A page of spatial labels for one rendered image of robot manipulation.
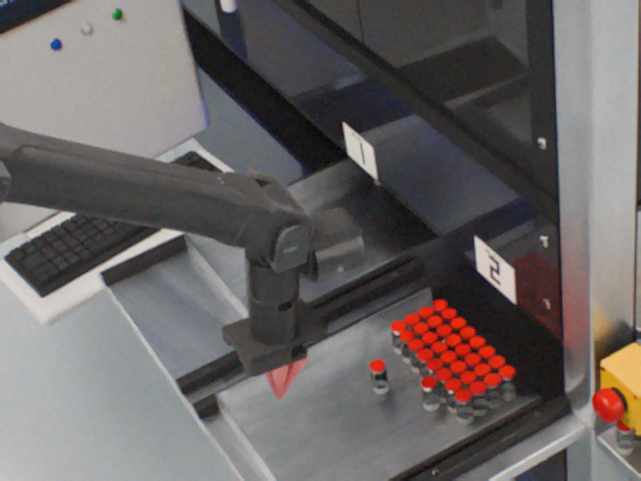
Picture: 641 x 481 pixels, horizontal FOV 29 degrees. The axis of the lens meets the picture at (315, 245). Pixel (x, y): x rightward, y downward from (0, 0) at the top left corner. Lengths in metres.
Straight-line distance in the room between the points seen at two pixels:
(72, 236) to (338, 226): 0.93
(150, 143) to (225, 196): 1.12
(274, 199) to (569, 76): 0.32
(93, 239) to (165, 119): 0.29
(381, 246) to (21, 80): 0.66
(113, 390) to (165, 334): 1.23
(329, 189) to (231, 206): 0.85
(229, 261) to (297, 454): 0.41
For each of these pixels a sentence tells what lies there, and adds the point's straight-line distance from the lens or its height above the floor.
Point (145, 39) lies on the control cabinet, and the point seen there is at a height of 1.04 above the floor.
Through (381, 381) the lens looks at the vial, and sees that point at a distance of 1.67.
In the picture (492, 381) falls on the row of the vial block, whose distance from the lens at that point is 1.62.
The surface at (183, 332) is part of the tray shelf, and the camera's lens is 1.84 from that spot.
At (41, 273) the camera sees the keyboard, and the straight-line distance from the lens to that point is 2.11.
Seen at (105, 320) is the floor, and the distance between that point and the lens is 3.26.
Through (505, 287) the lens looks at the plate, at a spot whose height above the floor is 1.00.
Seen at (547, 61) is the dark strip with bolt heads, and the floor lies 1.39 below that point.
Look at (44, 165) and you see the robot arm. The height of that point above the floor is 1.53.
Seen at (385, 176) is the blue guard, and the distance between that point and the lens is 1.82.
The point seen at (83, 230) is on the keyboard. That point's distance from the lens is 2.17.
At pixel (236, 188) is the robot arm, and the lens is 1.21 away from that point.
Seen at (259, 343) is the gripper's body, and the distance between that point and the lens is 1.36.
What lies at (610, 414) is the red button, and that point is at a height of 1.00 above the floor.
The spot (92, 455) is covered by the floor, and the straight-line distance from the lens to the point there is 2.94.
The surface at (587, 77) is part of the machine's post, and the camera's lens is 1.28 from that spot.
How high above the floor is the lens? 2.11
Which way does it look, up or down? 40 degrees down
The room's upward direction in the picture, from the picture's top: 11 degrees counter-clockwise
